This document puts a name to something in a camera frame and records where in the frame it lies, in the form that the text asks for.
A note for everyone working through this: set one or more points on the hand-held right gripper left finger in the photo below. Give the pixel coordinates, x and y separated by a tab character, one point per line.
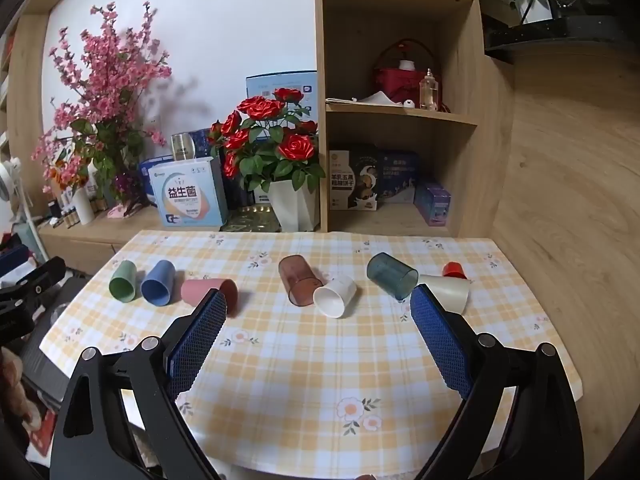
197	342

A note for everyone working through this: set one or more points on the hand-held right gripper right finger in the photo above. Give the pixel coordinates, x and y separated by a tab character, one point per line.
440	342

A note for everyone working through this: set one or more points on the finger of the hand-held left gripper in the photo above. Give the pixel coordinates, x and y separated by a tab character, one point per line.
35	280

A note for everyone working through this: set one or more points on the cream cup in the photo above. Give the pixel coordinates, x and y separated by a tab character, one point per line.
450	293

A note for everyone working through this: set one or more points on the pink cup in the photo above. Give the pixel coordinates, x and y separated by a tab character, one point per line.
200	291

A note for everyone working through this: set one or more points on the blue cup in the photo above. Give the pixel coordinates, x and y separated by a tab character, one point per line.
158	284

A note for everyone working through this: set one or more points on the red cup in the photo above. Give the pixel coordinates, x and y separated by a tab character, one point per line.
454	270

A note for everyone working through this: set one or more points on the teal translucent cup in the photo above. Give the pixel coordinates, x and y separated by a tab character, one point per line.
392	274

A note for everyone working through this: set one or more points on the green cup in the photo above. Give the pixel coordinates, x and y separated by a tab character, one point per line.
122	282

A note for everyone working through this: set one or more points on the white cup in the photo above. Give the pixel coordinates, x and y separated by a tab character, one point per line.
336	296

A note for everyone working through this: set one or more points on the brown translucent cup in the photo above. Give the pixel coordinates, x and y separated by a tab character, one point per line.
296	274

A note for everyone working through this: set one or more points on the wooden sideboard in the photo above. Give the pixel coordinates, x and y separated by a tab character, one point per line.
90	245

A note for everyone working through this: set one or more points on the row of small bottles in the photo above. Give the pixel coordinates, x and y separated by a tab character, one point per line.
67	215

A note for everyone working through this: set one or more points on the white vase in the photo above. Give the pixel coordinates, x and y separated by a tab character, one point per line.
84	207

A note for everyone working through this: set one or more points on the white fan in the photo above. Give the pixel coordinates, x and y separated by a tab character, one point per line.
10	180

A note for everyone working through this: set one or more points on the brown plush toy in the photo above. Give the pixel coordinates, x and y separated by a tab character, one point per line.
12	385

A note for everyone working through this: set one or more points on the yellow checked floral tablecloth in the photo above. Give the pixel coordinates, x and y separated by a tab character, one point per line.
310	360

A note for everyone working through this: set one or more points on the purple box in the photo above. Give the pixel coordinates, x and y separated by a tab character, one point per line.
434	204

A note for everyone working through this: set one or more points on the white and blue box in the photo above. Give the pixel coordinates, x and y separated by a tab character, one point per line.
189	195

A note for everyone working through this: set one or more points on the dark blue box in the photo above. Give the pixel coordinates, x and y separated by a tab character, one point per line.
399	175

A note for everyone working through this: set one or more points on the dark snack box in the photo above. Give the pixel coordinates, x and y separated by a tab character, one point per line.
352	180

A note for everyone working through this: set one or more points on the wooden shelf unit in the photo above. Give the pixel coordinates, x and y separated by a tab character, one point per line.
492	150

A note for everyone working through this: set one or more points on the pink blossom branches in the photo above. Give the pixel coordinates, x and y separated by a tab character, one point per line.
107	90

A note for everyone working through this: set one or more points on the red roses in white pot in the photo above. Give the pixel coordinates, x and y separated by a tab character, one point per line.
270	150

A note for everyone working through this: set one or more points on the clear perfume bottle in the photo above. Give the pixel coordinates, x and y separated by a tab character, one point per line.
429	92

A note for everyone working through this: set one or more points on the white paper sheets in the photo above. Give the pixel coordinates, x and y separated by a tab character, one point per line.
365	99

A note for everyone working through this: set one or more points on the red basket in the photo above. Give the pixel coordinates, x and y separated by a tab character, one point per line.
400	80

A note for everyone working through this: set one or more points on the light blue carton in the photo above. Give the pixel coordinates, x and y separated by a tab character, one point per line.
265	85

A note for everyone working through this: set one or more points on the black shelf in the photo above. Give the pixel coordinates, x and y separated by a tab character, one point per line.
575	30

